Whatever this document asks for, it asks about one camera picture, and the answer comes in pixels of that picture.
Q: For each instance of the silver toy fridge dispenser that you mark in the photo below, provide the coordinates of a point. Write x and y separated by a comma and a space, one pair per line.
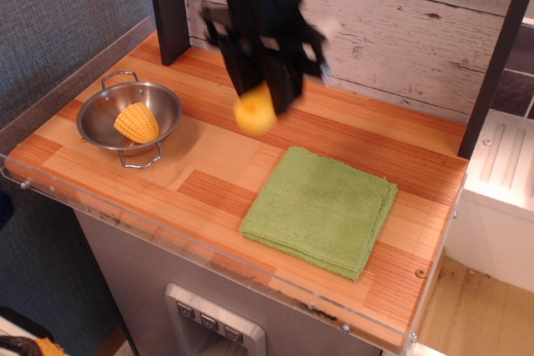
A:
202, 327

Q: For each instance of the orange toy at corner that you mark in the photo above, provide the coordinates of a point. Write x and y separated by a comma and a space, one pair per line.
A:
44, 347

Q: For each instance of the grey toy cabinet body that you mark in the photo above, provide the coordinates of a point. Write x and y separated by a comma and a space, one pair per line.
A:
137, 273

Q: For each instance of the green folded cloth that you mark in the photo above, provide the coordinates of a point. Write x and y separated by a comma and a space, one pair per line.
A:
321, 211

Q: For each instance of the clear acrylic edge guard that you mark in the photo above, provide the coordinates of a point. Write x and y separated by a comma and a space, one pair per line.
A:
198, 202

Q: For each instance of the dark right vertical post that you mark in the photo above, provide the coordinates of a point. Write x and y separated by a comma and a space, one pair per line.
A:
504, 44

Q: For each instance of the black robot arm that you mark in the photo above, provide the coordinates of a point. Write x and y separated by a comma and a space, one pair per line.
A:
266, 41

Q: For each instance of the dark vertical post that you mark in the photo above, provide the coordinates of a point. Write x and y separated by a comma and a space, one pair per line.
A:
172, 28
504, 44

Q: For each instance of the yellow toy corn cob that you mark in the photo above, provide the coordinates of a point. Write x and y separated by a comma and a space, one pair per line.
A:
137, 123

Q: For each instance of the steel bowl with handles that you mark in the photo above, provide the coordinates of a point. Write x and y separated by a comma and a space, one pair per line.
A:
119, 89

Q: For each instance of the white toy sink unit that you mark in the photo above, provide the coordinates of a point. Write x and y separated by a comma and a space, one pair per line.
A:
492, 231

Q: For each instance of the yellow handled toy knife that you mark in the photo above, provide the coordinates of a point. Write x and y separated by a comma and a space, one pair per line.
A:
255, 112

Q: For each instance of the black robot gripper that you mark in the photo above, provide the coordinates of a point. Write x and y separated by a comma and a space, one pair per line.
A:
233, 29

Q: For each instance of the dark left vertical post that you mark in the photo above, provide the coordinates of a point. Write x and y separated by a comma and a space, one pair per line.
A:
172, 28

